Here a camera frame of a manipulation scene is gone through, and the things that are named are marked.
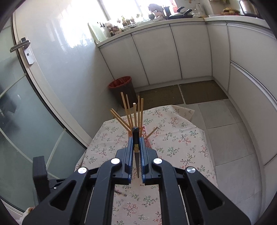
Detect pink perforated utensil holder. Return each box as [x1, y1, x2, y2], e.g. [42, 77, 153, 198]
[127, 127, 152, 150]

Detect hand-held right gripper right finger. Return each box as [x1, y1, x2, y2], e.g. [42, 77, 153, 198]
[140, 137, 251, 225]

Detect white cutting board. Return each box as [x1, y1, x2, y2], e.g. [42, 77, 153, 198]
[88, 22, 109, 42]

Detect small potted plant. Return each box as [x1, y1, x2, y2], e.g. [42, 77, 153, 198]
[117, 16, 136, 25]

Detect basket of food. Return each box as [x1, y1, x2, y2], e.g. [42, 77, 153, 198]
[221, 7, 241, 16]

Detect floral tablecloth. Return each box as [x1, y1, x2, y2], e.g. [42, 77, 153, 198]
[75, 104, 218, 225]

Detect white kitchen cabinets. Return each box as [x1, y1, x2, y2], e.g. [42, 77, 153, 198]
[88, 16, 277, 208]

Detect black chopstick gold band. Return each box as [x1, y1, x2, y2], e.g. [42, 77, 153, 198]
[132, 127, 141, 179]

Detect glass sliding door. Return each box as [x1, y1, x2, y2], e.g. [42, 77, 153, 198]
[0, 11, 94, 213]

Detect black frying pan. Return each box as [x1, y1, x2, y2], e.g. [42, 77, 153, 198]
[168, 6, 193, 18]

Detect brown trash bin red liner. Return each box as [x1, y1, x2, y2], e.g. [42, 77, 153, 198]
[108, 76, 135, 106]

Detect window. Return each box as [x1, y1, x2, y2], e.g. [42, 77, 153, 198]
[98, 0, 180, 23]

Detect steel pot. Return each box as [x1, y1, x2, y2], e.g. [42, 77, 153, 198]
[239, 0, 260, 17]

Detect pile of wooden chopsticks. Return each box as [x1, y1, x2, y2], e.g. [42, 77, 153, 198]
[110, 92, 159, 139]

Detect silver door handle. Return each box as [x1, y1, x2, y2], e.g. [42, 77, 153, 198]
[10, 37, 35, 65]

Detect brown floor mat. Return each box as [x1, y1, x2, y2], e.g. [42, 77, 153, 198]
[178, 80, 229, 105]
[138, 85, 184, 111]

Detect glass jar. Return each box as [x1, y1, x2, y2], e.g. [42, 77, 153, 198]
[192, 3, 205, 18]

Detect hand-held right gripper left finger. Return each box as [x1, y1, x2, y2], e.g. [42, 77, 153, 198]
[22, 136, 135, 225]

